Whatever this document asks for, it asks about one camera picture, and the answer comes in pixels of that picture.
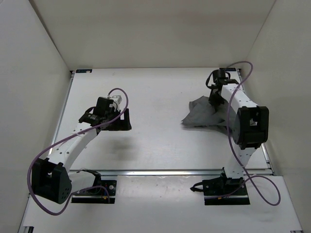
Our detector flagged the aluminium table rail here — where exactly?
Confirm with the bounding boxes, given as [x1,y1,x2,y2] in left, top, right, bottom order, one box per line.
[68,168,275,177]

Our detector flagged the grey pleated skirt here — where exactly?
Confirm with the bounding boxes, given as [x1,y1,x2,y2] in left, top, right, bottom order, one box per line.
[181,96,228,128]

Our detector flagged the right blue corner label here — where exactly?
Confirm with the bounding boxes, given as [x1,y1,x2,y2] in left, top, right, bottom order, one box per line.
[220,67,237,72]

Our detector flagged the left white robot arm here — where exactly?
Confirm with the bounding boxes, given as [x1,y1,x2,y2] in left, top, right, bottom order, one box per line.
[31,95,132,204]

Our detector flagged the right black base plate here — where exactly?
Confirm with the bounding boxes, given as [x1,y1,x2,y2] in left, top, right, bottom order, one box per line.
[202,177,250,206]

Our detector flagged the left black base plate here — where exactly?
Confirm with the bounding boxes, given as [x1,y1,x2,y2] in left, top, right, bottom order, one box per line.
[71,176,117,204]

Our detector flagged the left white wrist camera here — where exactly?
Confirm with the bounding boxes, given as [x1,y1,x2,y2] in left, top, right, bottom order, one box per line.
[107,95,122,108]

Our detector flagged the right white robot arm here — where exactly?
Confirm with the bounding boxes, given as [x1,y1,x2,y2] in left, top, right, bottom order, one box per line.
[182,68,269,199]

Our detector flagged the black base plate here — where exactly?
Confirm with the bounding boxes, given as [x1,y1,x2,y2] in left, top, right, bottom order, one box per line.
[71,176,117,204]
[202,177,250,206]

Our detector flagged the blue corner label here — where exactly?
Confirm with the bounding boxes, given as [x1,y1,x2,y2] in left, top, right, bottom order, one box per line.
[75,69,92,73]
[220,67,237,72]

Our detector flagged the left blue corner label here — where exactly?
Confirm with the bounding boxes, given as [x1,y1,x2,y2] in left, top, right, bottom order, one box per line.
[75,69,92,73]

